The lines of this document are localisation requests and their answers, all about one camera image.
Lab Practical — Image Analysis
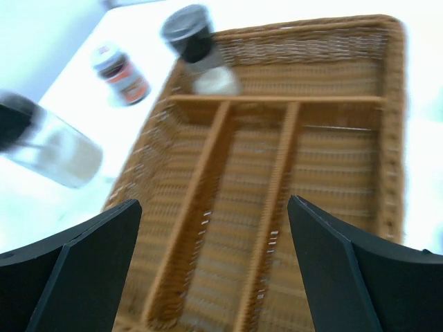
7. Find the orange-label spice jar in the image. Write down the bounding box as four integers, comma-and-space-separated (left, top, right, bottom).
91, 41, 150, 105

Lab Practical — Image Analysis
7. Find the black-cap glass salt bottle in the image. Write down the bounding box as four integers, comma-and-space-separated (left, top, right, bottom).
1, 91, 103, 188

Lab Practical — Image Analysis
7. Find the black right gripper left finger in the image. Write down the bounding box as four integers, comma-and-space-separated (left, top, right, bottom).
1, 199, 142, 331

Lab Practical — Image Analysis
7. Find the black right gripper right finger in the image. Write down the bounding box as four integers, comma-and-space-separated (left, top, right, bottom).
287, 196, 442, 331

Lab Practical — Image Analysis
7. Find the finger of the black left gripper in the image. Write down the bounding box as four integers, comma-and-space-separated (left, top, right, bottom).
0, 105, 31, 152

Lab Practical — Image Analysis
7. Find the brown wicker divided basket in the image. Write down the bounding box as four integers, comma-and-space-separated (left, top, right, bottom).
106, 15, 405, 331

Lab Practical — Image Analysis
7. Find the clear-cap salt grinder bottle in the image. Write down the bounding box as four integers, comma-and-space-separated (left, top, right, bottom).
161, 3, 242, 95

